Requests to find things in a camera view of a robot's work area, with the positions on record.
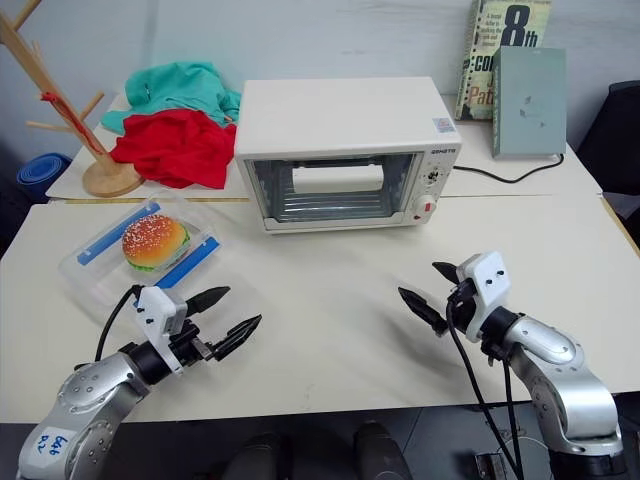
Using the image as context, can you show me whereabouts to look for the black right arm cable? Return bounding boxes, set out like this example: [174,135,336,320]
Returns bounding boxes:
[446,299,526,480]

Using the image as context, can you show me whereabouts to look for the toy hamburger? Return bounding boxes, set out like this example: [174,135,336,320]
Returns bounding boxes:
[122,213,192,275]

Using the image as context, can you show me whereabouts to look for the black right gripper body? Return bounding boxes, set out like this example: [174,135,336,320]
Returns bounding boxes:
[446,280,477,332]

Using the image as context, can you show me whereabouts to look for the clear plastic food container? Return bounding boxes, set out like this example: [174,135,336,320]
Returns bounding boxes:
[58,191,225,325]

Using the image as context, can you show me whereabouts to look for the white toaster oven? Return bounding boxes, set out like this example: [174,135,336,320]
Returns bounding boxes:
[233,76,464,237]

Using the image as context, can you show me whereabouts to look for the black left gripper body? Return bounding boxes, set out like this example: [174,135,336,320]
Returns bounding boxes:
[168,321,217,367]

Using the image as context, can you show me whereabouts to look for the wooden mug tree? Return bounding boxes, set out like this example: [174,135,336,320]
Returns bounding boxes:
[0,0,147,197]

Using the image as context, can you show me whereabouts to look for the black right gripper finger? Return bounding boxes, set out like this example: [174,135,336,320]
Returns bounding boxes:
[397,286,449,337]
[432,261,464,287]

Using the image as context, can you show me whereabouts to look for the blue rolled mat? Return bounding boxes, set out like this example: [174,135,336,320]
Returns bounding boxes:
[16,153,74,199]

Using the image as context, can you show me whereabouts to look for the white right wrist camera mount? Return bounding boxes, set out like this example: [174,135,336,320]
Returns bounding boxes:
[457,252,510,342]

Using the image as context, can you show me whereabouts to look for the black chair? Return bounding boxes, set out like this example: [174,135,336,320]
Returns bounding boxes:
[575,80,640,224]

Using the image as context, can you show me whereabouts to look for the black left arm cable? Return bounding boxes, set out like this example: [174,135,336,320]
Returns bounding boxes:
[93,283,146,362]

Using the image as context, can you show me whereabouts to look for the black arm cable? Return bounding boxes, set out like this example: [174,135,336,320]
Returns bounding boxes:
[446,299,526,480]
[93,283,146,362]

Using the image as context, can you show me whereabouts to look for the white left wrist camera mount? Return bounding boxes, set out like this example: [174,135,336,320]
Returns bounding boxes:
[134,286,187,375]

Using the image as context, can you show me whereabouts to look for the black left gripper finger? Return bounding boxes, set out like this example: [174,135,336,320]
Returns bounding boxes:
[208,314,263,362]
[185,286,232,318]

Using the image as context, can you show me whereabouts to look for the grey-green hardcover book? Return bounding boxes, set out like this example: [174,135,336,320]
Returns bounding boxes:
[491,47,568,161]

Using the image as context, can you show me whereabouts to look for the teal cloth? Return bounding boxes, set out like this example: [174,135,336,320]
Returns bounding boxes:
[100,60,243,136]

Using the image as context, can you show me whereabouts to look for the black oven power cord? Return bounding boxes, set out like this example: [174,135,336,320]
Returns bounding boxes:
[452,152,566,185]

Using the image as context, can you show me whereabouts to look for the red cloth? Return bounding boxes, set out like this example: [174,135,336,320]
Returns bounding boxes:
[109,110,238,191]

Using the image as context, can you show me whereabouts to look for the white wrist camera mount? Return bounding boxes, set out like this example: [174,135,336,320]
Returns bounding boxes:
[457,252,510,342]
[134,286,187,375]

